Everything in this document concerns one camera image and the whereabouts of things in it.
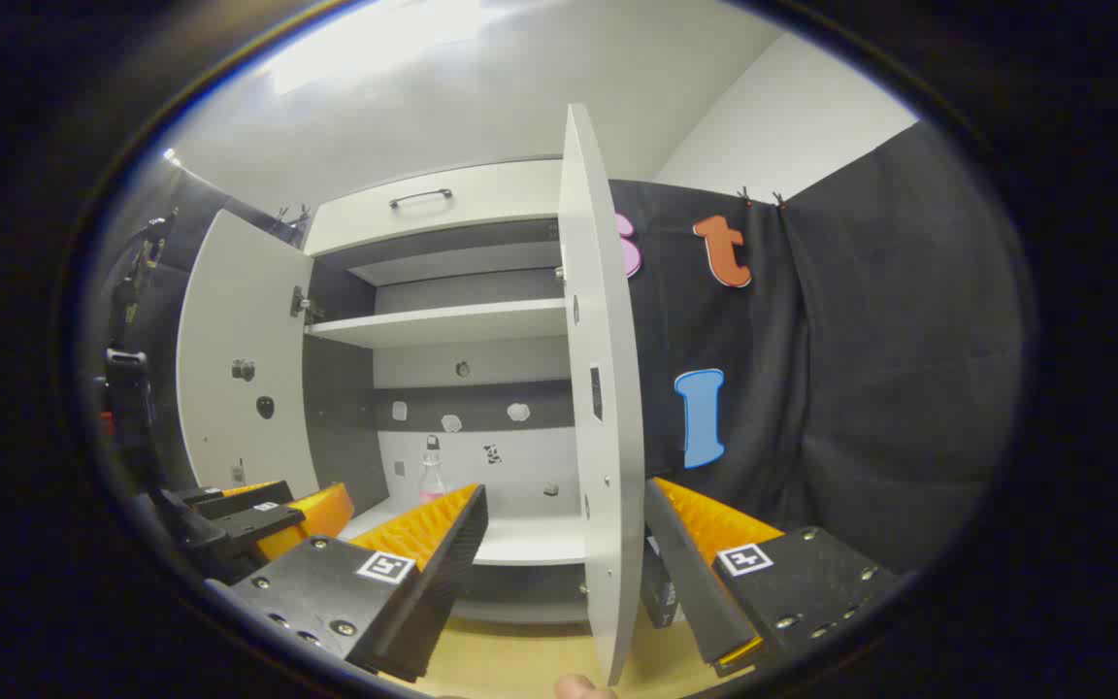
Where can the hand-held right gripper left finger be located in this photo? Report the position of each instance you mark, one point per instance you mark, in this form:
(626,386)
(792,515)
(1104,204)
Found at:
(443,573)

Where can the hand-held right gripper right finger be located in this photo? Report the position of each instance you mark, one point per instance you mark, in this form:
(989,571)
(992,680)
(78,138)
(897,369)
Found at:
(690,582)

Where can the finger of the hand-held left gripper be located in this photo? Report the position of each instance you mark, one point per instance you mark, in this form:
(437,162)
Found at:
(273,529)
(248,497)

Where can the white cabinet door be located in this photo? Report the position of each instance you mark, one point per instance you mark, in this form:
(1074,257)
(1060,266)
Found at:
(239,427)

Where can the clear plastic bottle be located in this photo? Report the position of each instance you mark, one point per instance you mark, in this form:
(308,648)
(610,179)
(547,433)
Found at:
(433,482)

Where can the white cabinet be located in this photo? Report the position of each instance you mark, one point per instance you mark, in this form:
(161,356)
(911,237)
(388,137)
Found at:
(481,369)

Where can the white cabinet shelf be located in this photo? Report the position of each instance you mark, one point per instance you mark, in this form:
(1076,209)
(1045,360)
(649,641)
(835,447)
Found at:
(443,323)
(530,539)

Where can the white cabinet drawer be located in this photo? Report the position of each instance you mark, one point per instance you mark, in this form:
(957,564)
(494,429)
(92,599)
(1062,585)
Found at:
(481,199)

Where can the dark blue small box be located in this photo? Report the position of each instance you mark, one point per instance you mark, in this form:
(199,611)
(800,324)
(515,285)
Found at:
(656,587)

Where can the black backdrop stand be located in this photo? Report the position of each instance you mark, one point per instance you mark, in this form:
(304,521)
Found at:
(137,282)

